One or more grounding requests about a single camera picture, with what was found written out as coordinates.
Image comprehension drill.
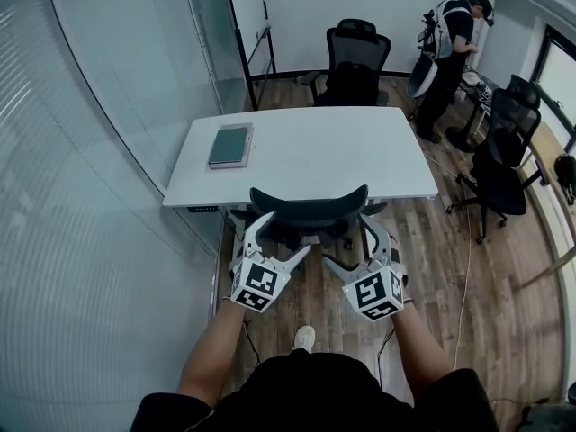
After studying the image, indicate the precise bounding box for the window with dark frame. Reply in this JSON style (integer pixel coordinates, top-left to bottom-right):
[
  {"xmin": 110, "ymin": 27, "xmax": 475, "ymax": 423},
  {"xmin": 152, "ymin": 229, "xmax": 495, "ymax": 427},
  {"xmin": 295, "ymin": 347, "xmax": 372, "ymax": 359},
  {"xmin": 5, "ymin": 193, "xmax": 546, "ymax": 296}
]
[{"xmin": 536, "ymin": 23, "xmax": 576, "ymax": 110}]

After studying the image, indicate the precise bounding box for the white desk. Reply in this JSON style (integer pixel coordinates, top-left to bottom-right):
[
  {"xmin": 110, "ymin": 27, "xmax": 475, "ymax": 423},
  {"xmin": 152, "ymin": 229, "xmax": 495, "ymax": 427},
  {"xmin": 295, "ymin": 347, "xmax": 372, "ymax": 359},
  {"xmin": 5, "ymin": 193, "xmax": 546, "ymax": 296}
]
[{"xmin": 162, "ymin": 105, "xmax": 440, "ymax": 212}]

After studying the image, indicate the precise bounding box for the person's black clothing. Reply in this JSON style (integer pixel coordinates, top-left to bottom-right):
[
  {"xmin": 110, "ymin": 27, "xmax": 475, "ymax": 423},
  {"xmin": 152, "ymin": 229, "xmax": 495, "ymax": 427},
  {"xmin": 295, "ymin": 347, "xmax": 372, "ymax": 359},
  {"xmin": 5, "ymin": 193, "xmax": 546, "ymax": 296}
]
[{"xmin": 129, "ymin": 350, "xmax": 501, "ymax": 432}]

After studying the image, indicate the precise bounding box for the black floor cable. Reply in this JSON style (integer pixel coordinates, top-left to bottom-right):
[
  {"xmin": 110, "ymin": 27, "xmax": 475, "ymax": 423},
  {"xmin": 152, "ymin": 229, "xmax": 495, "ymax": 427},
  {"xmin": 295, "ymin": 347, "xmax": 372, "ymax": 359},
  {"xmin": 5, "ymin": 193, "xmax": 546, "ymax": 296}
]
[
  {"xmin": 241, "ymin": 318, "xmax": 263, "ymax": 369},
  {"xmin": 374, "ymin": 325, "xmax": 398, "ymax": 380}
]

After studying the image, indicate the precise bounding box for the wooden table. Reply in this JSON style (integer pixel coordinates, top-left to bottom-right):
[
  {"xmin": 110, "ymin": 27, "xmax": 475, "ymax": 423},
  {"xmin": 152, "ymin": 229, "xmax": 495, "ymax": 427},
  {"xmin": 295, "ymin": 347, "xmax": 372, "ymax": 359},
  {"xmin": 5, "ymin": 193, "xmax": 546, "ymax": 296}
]
[{"xmin": 516, "ymin": 121, "xmax": 576, "ymax": 288}]

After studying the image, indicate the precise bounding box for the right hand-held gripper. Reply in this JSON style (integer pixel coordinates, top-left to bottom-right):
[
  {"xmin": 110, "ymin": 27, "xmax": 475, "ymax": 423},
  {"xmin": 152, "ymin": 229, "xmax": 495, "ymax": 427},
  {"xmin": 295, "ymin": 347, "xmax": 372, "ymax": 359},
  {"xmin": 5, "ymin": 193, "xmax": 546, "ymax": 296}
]
[{"xmin": 321, "ymin": 215, "xmax": 405, "ymax": 323}]

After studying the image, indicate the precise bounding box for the black mesh chair with headrest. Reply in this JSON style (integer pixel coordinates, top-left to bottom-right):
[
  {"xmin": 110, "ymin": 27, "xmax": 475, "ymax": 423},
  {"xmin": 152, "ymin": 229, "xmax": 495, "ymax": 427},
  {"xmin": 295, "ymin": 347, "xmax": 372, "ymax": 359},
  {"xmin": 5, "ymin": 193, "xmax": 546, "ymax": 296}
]
[
  {"xmin": 445, "ymin": 74, "xmax": 544, "ymax": 245},
  {"xmin": 298, "ymin": 17, "xmax": 393, "ymax": 108}
]

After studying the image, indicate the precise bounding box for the green notebook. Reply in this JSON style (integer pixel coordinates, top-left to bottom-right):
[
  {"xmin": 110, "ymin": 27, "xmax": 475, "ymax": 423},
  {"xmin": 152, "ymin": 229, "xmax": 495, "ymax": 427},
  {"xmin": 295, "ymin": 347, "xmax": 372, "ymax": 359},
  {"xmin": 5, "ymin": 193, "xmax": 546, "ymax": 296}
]
[{"xmin": 208, "ymin": 127, "xmax": 250, "ymax": 166}]

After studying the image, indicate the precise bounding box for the person's right forearm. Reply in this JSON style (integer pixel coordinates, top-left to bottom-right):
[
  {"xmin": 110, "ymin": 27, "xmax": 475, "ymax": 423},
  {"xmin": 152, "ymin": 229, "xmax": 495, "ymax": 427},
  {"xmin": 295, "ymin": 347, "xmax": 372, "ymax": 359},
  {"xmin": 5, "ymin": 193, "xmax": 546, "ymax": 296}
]
[{"xmin": 390, "ymin": 302, "xmax": 455, "ymax": 400}]

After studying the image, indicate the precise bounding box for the black mesh office chair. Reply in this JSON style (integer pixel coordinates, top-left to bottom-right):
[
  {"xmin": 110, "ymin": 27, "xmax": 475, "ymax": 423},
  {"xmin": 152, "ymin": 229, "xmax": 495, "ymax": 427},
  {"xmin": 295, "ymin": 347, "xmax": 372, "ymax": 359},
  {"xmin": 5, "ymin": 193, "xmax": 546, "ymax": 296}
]
[{"xmin": 227, "ymin": 184, "xmax": 398, "ymax": 266}]

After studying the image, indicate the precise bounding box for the white chair shell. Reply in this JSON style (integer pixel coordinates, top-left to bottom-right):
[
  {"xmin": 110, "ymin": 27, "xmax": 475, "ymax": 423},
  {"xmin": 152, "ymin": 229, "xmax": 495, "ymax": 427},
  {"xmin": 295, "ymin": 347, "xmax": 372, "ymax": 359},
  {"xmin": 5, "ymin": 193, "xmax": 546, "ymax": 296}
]
[{"xmin": 408, "ymin": 53, "xmax": 439, "ymax": 99}]

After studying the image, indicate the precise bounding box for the grey notebook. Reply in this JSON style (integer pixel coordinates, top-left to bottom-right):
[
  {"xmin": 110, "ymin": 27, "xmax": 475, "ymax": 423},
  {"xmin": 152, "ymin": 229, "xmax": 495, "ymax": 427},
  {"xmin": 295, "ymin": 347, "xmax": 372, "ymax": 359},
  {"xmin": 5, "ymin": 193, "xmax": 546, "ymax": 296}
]
[{"xmin": 207, "ymin": 122, "xmax": 256, "ymax": 170}]

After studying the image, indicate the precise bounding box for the white floor cable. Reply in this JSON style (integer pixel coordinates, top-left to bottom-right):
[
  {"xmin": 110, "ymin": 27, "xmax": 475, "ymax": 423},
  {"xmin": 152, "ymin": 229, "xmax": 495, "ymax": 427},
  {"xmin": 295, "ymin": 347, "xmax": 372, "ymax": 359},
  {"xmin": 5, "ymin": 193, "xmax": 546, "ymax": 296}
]
[{"xmin": 421, "ymin": 149, "xmax": 474, "ymax": 371}]

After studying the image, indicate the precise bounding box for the dark side table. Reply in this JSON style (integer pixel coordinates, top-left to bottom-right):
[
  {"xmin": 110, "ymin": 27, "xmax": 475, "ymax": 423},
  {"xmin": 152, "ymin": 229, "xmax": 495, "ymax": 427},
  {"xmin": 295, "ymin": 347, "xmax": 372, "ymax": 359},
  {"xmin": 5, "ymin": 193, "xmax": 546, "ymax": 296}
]
[{"xmin": 445, "ymin": 71, "xmax": 501, "ymax": 153}]

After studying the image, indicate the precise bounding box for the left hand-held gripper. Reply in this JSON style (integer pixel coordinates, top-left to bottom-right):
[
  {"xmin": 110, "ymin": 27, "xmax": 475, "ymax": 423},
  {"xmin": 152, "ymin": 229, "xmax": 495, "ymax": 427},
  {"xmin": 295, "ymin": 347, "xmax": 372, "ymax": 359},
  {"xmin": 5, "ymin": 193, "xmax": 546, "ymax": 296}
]
[{"xmin": 229, "ymin": 211, "xmax": 313, "ymax": 317}]

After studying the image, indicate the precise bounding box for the black metal frame stand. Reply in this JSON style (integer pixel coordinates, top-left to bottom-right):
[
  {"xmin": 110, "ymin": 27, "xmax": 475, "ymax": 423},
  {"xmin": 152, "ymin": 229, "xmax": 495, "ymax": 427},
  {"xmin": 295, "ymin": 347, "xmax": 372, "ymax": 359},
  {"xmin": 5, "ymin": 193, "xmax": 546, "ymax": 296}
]
[{"xmin": 245, "ymin": 23, "xmax": 278, "ymax": 84}]

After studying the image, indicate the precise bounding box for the person's white shoe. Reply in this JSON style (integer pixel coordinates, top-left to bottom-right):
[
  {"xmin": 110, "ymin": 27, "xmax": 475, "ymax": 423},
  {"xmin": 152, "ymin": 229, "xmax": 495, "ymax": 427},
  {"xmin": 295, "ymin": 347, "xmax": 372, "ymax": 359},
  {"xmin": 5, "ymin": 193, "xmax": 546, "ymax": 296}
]
[{"xmin": 292, "ymin": 324, "xmax": 317, "ymax": 355}]

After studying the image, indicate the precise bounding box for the black bag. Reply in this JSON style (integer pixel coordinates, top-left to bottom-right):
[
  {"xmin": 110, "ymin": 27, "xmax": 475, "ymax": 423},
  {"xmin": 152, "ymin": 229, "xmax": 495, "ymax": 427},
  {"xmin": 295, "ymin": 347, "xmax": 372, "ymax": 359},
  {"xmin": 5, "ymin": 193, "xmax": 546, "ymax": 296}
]
[{"xmin": 553, "ymin": 153, "xmax": 576, "ymax": 195}]

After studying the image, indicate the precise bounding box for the person's left forearm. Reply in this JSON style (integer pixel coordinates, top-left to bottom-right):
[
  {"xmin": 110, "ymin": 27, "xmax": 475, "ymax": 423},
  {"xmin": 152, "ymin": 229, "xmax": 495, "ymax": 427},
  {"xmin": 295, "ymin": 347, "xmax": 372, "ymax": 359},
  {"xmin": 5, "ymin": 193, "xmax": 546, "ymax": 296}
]
[{"xmin": 175, "ymin": 297, "xmax": 248, "ymax": 407}]

